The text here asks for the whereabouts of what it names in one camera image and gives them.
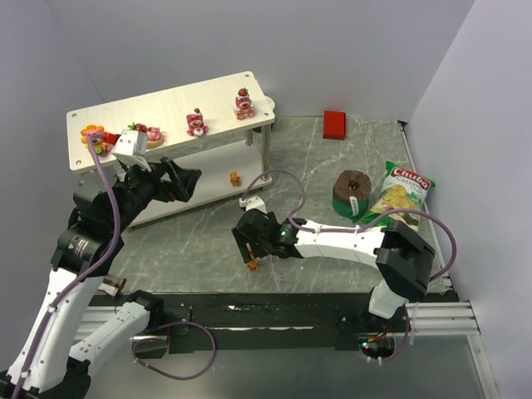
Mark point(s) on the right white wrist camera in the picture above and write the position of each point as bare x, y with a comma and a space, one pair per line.
252, 202

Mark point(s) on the green cassava chips bag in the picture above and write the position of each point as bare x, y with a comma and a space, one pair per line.
401, 189

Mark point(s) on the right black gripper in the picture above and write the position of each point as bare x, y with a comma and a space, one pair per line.
242, 243

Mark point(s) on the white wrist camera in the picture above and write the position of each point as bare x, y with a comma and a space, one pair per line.
252, 202
129, 148

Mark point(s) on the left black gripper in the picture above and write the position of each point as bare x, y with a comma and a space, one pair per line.
167, 183

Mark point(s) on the brown green wrapped roll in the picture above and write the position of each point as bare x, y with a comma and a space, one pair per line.
350, 194

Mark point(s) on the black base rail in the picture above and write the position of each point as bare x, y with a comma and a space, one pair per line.
253, 321

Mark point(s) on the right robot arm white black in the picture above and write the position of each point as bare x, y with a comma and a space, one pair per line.
402, 257

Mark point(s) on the pink bear donut toy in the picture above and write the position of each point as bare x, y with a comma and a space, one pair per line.
154, 135

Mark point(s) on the red block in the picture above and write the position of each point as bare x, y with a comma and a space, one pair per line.
334, 125

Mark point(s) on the orange bear toy bottom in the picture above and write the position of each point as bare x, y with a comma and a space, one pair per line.
253, 265

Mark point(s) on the orange bear toy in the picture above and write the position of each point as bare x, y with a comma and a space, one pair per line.
253, 265
235, 179

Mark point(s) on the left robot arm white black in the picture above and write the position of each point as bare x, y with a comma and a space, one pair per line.
50, 365

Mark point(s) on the white two-tier shelf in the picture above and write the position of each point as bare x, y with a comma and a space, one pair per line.
230, 145

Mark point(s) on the pink bear strawberry cake toy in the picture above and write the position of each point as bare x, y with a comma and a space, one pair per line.
243, 107

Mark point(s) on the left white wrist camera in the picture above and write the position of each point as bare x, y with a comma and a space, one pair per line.
129, 148

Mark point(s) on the brown snack bar wrapper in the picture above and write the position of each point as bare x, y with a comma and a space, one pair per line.
112, 285

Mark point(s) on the white round object behind shelf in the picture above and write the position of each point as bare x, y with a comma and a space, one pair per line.
270, 102

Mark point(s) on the pink bear cupcake toy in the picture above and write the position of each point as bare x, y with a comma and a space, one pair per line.
195, 123

